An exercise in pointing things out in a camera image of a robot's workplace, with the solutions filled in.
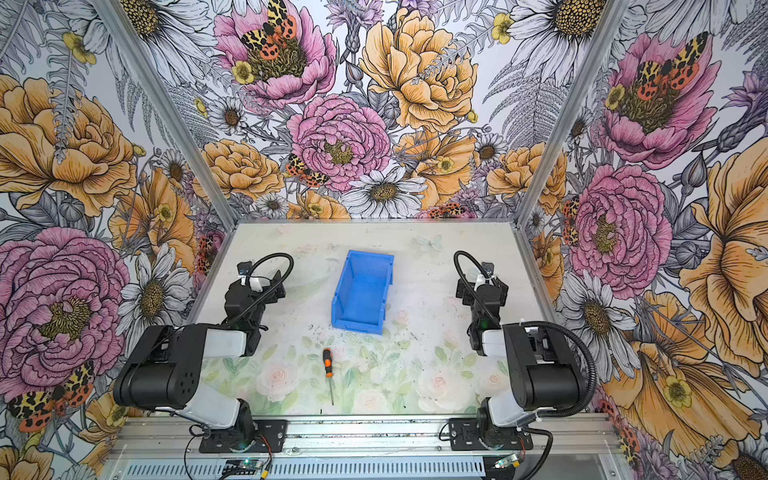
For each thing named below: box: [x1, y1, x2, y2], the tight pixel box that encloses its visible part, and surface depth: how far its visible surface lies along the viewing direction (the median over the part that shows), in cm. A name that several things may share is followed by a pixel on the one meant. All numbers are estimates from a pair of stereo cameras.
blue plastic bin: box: [331, 250, 395, 335], surface depth 101 cm
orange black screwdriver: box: [322, 348, 334, 406], surface depth 87 cm
